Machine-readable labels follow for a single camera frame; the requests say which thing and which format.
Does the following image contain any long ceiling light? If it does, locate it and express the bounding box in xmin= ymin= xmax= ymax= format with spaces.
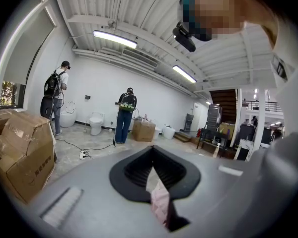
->
xmin=93 ymin=30 xmax=138 ymax=50
xmin=172 ymin=64 xmax=198 ymax=84

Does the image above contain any gray metal cart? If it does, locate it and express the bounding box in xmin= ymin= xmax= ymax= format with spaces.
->
xmin=183 ymin=113 xmax=194 ymax=132

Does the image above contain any white sweatshirt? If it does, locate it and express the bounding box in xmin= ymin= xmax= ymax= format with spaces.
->
xmin=270 ymin=16 xmax=298 ymax=143

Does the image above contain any black backpack strap buckle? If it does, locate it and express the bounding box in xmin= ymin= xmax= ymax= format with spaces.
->
xmin=270 ymin=54 xmax=289 ymax=82

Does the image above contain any marble cabinet with black panel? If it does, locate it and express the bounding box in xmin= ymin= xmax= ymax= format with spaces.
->
xmin=234 ymin=139 xmax=254 ymax=161

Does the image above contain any white ceiling air vent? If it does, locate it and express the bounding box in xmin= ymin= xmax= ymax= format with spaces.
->
xmin=121 ymin=48 xmax=159 ymax=69

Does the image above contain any black power cable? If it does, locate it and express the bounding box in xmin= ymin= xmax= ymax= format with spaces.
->
xmin=85 ymin=139 xmax=116 ymax=153
xmin=56 ymin=138 xmax=84 ymax=154

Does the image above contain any green and black backpack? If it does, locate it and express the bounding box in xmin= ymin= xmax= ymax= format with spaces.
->
xmin=118 ymin=92 xmax=137 ymax=113

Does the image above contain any tall black cabinet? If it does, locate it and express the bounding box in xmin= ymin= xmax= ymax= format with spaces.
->
xmin=205 ymin=104 xmax=223 ymax=133

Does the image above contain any white door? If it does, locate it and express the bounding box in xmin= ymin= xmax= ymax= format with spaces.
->
xmin=192 ymin=102 xmax=204 ymax=131

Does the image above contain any person's head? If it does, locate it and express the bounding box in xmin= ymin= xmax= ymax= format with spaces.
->
xmin=180 ymin=0 xmax=279 ymax=42

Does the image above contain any dark oval toilet lid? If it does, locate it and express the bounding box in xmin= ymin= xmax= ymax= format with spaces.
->
xmin=40 ymin=97 xmax=56 ymax=120

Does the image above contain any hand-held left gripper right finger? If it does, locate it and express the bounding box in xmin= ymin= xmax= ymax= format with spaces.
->
xmin=153 ymin=145 xmax=260 ymax=233

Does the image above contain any black balcony railing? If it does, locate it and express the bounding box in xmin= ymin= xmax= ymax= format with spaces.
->
xmin=242 ymin=100 xmax=279 ymax=113

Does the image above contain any white pillar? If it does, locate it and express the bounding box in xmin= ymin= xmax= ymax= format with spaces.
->
xmin=253 ymin=89 xmax=266 ymax=153
xmin=232 ymin=89 xmax=243 ymax=155

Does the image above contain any white plastic bucket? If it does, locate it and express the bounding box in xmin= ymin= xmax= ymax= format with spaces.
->
xmin=163 ymin=124 xmax=176 ymax=140

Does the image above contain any dark wooden staircase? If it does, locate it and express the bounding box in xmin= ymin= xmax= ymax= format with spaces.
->
xmin=210 ymin=89 xmax=238 ymax=123

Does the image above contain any white egg-shaped toilet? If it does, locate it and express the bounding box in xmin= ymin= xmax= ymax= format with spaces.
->
xmin=59 ymin=100 xmax=77 ymax=128

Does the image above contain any gray roller blind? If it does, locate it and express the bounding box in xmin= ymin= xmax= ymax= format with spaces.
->
xmin=3 ymin=8 xmax=56 ymax=85

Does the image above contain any low wooden step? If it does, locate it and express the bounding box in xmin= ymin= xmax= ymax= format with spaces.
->
xmin=173 ymin=131 xmax=192 ymax=142

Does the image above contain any black head-mounted camera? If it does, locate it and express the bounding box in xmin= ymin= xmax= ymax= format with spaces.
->
xmin=172 ymin=22 xmax=197 ymax=53

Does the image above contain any small cardboard box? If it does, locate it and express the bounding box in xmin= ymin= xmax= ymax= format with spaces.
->
xmin=132 ymin=119 xmax=156 ymax=142

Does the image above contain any window with trees outside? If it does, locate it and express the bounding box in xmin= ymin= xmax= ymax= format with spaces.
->
xmin=0 ymin=80 xmax=25 ymax=109

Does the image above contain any yellow box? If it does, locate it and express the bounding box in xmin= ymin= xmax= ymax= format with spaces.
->
xmin=218 ymin=122 xmax=235 ymax=138

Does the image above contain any white power strip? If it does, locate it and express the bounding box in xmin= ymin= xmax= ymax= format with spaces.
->
xmin=79 ymin=150 xmax=92 ymax=161

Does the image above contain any large taped cardboard box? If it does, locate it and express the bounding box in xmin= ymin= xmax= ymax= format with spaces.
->
xmin=0 ymin=109 xmax=57 ymax=204

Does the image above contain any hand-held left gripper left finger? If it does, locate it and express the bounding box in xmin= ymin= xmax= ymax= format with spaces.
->
xmin=27 ymin=145 xmax=164 ymax=238

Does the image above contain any black table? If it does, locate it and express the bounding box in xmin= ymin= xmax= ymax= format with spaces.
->
xmin=196 ymin=127 xmax=235 ymax=158

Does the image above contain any pink cloth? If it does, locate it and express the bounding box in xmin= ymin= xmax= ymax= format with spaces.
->
xmin=150 ymin=179 xmax=171 ymax=229

